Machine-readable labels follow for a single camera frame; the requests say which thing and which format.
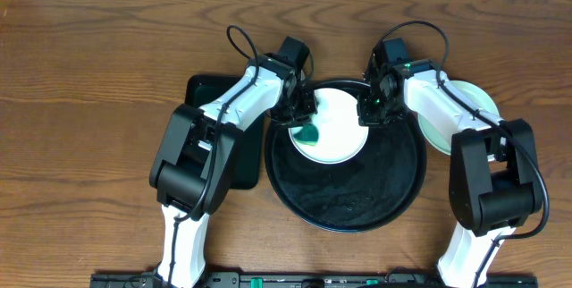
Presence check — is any white plate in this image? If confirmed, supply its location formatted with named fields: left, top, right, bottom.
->
left=288, top=88, right=369, bottom=165

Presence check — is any green wavy sponge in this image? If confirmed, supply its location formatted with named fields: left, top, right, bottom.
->
left=292, top=123, right=319, bottom=146

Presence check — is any dark green rectangular tray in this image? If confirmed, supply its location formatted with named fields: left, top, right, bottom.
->
left=184, top=74, right=265, bottom=190

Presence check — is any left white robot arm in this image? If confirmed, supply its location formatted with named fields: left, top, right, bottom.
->
left=149, top=51, right=315, bottom=287

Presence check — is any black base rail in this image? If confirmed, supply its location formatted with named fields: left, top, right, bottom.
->
left=88, top=265, right=537, bottom=288

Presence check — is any pale green plate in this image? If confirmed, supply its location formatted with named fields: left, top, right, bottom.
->
left=417, top=80, right=500, bottom=156

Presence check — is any round black tray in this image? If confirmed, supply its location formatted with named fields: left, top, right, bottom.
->
left=263, top=78, right=427, bottom=233

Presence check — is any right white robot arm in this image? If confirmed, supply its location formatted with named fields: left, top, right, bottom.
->
left=358, top=55, right=550, bottom=287

